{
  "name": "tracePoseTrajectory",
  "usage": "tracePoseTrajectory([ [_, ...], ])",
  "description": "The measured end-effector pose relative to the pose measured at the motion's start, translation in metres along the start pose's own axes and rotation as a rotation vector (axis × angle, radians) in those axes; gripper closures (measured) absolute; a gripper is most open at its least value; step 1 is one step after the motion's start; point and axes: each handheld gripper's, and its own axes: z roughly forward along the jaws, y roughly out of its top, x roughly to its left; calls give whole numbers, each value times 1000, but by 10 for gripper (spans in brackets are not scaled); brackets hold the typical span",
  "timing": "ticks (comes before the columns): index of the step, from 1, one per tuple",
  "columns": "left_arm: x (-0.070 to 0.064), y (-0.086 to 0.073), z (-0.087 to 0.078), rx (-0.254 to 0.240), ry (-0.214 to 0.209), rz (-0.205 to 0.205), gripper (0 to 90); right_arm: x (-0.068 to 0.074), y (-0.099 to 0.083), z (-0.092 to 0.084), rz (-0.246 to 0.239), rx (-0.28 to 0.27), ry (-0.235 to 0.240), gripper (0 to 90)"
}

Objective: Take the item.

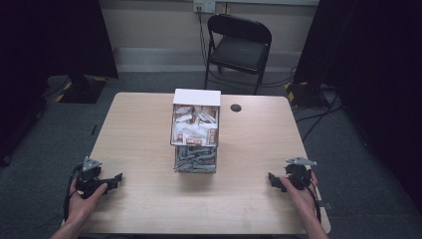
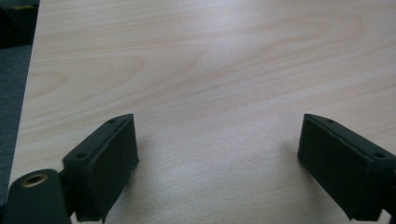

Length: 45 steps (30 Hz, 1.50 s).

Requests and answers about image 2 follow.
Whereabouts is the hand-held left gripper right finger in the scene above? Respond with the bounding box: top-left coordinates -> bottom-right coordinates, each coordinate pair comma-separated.
296,113 -> 396,222

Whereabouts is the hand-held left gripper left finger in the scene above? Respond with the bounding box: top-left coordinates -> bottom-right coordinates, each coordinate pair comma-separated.
62,113 -> 140,224

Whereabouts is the dark object with yellow mark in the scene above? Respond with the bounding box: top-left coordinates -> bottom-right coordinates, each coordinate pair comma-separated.
0,0 -> 41,49

